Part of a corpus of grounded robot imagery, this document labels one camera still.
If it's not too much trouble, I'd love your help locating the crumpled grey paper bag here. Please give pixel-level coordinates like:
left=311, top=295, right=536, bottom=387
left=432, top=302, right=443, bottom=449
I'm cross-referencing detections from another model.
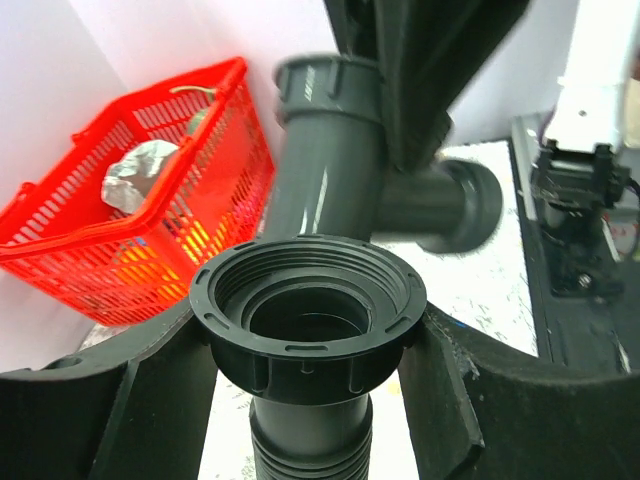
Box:
left=101, top=140, right=179, bottom=215

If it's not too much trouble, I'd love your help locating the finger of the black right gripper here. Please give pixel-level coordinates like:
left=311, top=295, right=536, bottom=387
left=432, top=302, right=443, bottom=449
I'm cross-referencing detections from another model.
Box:
left=325, top=0, right=529, bottom=172

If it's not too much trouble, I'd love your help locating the black corrugated hose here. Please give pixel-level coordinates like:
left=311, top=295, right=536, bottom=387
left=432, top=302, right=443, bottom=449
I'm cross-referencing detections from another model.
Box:
left=188, top=233, right=429, bottom=480

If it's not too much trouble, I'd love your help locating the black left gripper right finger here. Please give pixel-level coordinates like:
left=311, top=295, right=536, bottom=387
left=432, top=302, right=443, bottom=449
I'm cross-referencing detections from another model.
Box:
left=398, top=304, right=639, bottom=479

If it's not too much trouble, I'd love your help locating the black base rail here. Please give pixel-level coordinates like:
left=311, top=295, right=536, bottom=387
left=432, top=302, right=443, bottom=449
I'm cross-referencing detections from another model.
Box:
left=510, top=114, right=639, bottom=373

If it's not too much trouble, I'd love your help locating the red plastic basket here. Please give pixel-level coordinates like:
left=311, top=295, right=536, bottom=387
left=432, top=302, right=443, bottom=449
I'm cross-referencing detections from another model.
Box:
left=1, top=57, right=274, bottom=327

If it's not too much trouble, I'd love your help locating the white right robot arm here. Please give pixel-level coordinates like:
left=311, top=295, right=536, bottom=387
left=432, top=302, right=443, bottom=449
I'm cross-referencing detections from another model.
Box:
left=325, top=1, right=639, bottom=170

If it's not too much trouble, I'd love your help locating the grey tee pipe fitting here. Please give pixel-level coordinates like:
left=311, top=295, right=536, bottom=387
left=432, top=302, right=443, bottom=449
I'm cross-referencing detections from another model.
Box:
left=262, top=54, right=503, bottom=254

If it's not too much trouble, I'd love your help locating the green netted melon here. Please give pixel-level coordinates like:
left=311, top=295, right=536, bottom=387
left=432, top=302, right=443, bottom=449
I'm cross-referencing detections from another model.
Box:
left=170, top=85, right=218, bottom=136

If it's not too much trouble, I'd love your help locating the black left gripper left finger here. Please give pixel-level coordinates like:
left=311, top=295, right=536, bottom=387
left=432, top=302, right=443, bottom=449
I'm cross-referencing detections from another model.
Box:
left=1, top=300, right=217, bottom=479

